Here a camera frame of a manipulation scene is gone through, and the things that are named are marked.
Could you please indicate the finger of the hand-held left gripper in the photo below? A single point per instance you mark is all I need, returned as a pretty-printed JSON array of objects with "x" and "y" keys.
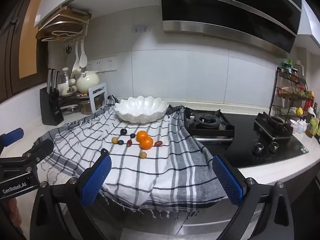
[
  {"x": 40, "y": 148},
  {"x": 12, "y": 134}
]

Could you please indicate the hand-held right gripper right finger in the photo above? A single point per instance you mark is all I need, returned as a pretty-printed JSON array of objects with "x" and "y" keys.
[{"x": 227, "y": 180}]

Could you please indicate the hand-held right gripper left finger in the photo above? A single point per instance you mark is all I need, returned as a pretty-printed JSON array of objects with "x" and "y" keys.
[{"x": 96, "y": 180}]

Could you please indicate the yellow-green grape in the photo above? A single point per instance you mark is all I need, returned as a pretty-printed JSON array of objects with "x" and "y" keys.
[
  {"x": 143, "y": 154},
  {"x": 114, "y": 140}
]

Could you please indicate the red jujube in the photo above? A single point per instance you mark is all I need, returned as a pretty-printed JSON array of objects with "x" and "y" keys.
[
  {"x": 129, "y": 143},
  {"x": 158, "y": 143}
]

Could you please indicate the orange mandarin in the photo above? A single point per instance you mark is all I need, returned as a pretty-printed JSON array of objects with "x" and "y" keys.
[
  {"x": 142, "y": 135},
  {"x": 146, "y": 143}
]

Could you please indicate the white scalloped bowl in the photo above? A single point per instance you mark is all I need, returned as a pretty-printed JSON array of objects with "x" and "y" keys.
[{"x": 140, "y": 107}]

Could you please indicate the person's left hand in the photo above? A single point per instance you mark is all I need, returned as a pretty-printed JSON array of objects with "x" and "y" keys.
[{"x": 10, "y": 211}]

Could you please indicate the black glass gas cooktop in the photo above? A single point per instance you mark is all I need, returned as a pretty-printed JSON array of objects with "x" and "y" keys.
[{"x": 240, "y": 146}]

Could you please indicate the black knife block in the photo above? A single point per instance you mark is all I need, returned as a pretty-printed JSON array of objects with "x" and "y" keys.
[{"x": 51, "y": 110}]

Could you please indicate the checked white grey cloth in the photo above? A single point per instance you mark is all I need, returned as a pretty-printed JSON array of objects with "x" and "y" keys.
[{"x": 140, "y": 175}]

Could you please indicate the metal stove knob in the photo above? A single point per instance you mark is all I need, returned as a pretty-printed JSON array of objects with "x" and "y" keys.
[
  {"x": 274, "y": 147},
  {"x": 259, "y": 148}
]

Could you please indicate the steel pot lid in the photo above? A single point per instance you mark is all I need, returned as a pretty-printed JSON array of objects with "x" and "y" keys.
[{"x": 70, "y": 108}]

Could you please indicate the yellow-green grape front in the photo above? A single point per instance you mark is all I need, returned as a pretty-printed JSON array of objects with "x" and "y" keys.
[{"x": 143, "y": 154}]

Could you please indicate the steel cooking pot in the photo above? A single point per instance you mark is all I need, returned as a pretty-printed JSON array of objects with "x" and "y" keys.
[{"x": 86, "y": 107}]

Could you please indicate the white enamel lidded pot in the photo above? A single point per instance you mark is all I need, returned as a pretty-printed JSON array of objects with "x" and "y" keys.
[{"x": 66, "y": 80}]

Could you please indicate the white pot stand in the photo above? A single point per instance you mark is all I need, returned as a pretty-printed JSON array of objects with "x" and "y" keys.
[{"x": 93, "y": 90}]

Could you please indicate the cream ceramic pot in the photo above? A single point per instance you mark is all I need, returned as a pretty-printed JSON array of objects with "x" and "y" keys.
[{"x": 87, "y": 82}]

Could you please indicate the brown wooden door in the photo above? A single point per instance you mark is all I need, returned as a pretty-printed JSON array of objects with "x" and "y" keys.
[{"x": 15, "y": 50}]

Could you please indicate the pack of small white bottles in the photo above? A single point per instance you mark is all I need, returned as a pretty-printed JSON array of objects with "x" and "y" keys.
[{"x": 298, "y": 126}]

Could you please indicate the white spatula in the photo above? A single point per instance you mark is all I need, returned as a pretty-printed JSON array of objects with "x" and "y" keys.
[{"x": 76, "y": 62}]

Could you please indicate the white spoon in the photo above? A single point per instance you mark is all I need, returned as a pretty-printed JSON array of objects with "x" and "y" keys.
[{"x": 83, "y": 59}]

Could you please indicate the black scissors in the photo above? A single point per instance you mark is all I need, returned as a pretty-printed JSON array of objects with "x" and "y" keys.
[{"x": 68, "y": 50}]

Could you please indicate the yellow green bottle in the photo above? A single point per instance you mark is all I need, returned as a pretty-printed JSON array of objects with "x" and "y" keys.
[{"x": 314, "y": 128}]

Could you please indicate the green capped bottle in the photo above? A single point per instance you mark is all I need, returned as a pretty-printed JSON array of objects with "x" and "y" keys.
[{"x": 285, "y": 67}]

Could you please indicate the white jug bottle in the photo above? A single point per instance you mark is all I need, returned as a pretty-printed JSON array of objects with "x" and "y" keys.
[{"x": 299, "y": 68}]

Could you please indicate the black steel range hood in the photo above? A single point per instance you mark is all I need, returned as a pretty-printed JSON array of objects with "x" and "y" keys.
[{"x": 225, "y": 12}]

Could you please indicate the white corner upper cabinet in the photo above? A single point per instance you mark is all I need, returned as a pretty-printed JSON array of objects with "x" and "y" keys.
[{"x": 308, "y": 22}]

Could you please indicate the white wall socket strip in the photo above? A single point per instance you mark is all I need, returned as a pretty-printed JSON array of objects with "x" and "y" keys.
[{"x": 102, "y": 64}]

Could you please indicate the white wall rack with boards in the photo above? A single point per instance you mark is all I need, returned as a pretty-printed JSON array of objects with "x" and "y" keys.
[{"x": 62, "y": 26}]

